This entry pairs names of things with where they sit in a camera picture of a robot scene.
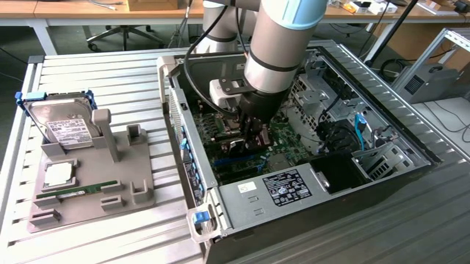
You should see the green motherboard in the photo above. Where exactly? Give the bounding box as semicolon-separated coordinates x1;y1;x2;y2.
192;93;312;185

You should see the black office chair base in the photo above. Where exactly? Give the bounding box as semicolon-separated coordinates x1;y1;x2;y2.
85;24;165;52

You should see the grey printed parts rack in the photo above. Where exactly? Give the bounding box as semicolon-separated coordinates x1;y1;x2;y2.
26;108;158;234

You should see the black coiled cable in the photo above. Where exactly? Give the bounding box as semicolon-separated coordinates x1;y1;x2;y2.
379;59;409;80

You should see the grey box with handle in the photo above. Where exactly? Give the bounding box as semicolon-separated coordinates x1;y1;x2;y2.
401;64;470;104

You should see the CPU socket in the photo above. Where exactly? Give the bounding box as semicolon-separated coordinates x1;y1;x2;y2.
216;114;241;135

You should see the silver CPU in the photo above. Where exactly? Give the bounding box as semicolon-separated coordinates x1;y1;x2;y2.
42;162;74;186

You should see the blue disk caddy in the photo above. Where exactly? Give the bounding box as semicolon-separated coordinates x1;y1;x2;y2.
13;89;98;116

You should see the aluminium profile frame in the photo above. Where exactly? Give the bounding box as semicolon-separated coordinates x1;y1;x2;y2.
391;27;470;91

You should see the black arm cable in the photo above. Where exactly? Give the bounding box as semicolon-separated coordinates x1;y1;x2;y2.
182;0;245;116

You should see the wooden desk with grey legs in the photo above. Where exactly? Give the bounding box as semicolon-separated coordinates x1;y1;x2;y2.
0;0;221;56

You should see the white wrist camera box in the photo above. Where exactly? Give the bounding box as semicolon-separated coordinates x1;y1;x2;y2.
208;78;257;111

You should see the large brown cardboard box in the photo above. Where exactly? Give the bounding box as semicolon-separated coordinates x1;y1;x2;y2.
373;23;451;64

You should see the wooden desk with small boxes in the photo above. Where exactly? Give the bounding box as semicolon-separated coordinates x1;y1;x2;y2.
315;0;470;34

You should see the cardboard box on desk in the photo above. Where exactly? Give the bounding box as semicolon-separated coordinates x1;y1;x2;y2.
126;0;184;12

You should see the open black PC case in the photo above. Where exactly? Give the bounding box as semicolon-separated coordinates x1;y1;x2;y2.
156;45;443;264

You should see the metal disk bay cage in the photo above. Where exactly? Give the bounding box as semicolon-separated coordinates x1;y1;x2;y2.
288;73;368;138

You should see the black wire bundle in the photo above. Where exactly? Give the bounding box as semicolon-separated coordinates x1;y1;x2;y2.
317;120;360;152

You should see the blue wire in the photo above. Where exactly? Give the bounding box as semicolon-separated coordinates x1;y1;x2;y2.
353;112;368;151

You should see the silver hard disk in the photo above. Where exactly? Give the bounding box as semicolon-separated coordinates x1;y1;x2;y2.
27;95;101;151

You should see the silver power supply unit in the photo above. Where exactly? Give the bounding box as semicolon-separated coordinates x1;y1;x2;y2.
210;163;333;229

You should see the green RAM stick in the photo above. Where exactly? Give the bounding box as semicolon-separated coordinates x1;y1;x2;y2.
35;180;120;199

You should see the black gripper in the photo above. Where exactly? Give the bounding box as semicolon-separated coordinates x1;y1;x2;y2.
237;90;291;125

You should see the black slanted pole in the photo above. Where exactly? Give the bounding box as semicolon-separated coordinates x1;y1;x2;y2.
363;0;419;64

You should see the blue expansion slot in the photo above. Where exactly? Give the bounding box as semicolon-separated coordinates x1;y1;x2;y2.
212;153;257;166

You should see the graphics card with metal bracket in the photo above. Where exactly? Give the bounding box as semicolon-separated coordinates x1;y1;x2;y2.
218;129;275;160

